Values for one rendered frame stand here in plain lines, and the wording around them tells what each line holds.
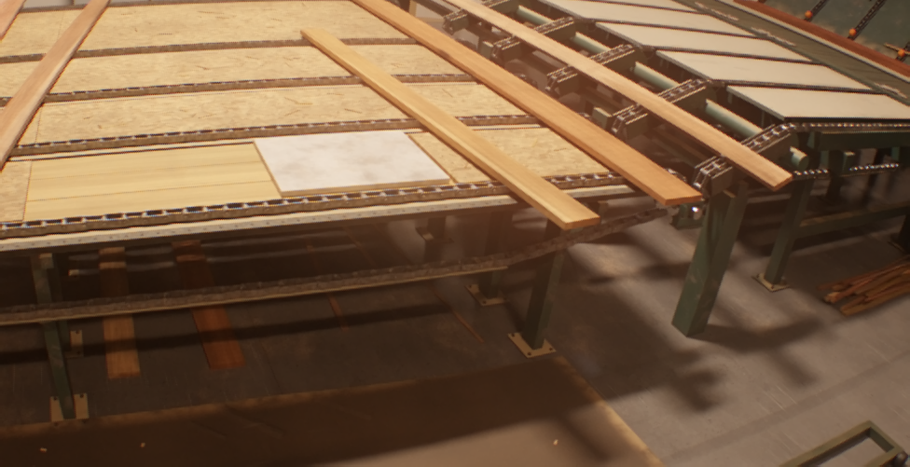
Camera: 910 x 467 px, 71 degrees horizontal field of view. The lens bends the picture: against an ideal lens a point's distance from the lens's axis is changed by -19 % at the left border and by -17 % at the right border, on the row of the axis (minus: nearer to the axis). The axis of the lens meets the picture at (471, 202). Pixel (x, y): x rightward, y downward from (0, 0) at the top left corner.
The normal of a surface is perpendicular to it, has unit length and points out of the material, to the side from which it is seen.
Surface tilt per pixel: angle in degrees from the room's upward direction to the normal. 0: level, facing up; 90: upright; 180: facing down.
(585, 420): 0
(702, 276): 90
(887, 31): 46
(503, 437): 0
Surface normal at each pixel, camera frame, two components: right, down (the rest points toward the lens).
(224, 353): 0.15, -0.89
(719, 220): -0.88, 0.08
